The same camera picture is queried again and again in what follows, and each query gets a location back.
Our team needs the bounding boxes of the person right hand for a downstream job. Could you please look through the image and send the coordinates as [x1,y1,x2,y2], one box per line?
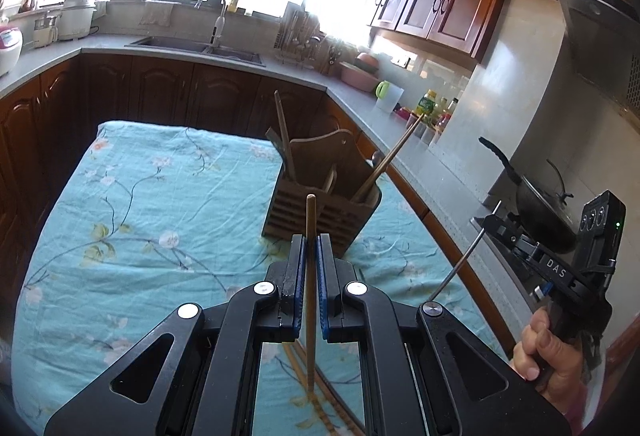
[510,308,587,418]

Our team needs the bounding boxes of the white slow cooker pot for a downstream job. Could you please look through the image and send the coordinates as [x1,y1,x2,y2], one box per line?
[58,0,96,41]

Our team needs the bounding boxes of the white red rice cooker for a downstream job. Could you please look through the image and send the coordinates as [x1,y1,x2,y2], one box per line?
[0,25,23,76]

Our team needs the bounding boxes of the steel range hood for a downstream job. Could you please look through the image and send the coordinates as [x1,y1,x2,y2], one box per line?
[558,0,639,118]

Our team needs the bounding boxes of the steel chopstick group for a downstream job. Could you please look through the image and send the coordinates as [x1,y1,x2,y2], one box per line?
[424,211,500,309]

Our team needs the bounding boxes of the pink basin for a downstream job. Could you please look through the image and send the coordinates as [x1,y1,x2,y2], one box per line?
[340,52,380,93]

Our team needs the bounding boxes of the steel kitchen sink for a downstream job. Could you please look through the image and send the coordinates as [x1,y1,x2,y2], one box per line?
[128,36,264,66]

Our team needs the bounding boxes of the dish drying rack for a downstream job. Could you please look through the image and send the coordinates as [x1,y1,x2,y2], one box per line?
[273,1,343,75]

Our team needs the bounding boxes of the lower wooden base cabinets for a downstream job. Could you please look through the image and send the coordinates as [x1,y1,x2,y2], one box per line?
[0,52,522,357]

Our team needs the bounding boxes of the chrome sink faucet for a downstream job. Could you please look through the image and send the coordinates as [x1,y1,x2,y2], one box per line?
[193,0,228,48]

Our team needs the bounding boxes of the green cap bottle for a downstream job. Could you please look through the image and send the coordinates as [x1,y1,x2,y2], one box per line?
[414,89,437,117]

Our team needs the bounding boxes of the white cup green handle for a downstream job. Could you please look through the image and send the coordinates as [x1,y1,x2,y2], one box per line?
[374,80,404,113]

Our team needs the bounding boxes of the small blender jar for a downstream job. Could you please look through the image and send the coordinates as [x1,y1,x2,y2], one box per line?
[32,15,58,49]

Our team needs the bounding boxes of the black frying pan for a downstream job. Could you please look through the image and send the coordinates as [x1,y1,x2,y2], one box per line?
[478,137,577,254]

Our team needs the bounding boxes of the wooden utensil holder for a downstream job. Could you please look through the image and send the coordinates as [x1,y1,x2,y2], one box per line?
[262,129,382,257]

